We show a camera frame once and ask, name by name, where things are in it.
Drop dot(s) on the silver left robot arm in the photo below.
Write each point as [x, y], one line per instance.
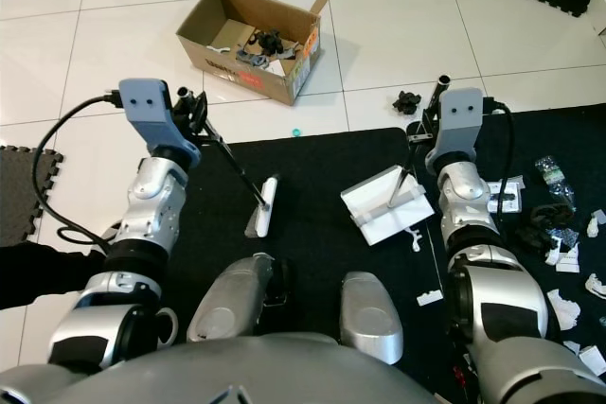
[161, 205]

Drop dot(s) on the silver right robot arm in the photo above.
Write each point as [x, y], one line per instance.
[502, 309]

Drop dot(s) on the black tangled bundle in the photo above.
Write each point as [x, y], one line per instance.
[267, 42]
[408, 102]
[544, 218]

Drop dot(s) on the brown cardboard box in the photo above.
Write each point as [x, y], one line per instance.
[218, 68]

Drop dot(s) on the grey plastic part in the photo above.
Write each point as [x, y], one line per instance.
[254, 59]

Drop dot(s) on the white packet with black print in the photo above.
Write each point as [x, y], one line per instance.
[508, 198]

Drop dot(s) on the teal bottle cap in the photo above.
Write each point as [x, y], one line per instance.
[296, 131]

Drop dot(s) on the crushed clear plastic bottle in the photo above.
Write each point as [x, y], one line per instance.
[551, 175]

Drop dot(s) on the small white plastic piece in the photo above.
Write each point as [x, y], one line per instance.
[430, 297]

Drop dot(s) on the white paper scrap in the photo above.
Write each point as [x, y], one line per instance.
[592, 359]
[563, 254]

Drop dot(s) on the small crumpled white tissue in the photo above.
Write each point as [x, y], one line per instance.
[595, 226]
[597, 286]

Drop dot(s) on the silver left robot leg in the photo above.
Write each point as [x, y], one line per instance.
[232, 305]

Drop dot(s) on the silver robot leg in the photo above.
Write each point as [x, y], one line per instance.
[232, 305]
[369, 319]

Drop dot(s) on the silver right robot leg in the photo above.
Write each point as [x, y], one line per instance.
[369, 319]

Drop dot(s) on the grey slipper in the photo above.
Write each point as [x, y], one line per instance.
[172, 324]

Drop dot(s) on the person's leg in black trousers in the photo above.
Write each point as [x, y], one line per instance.
[47, 272]

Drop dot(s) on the large crumpled white tissue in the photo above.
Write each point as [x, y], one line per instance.
[561, 309]

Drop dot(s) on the grey robot torso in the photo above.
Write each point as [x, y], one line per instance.
[246, 376]

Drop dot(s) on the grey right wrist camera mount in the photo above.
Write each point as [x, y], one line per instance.
[462, 125]

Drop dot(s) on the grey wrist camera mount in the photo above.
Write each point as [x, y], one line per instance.
[462, 125]
[151, 120]

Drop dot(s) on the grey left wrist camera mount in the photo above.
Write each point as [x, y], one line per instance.
[151, 120]

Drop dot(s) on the grey plastic bracket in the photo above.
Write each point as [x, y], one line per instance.
[417, 238]

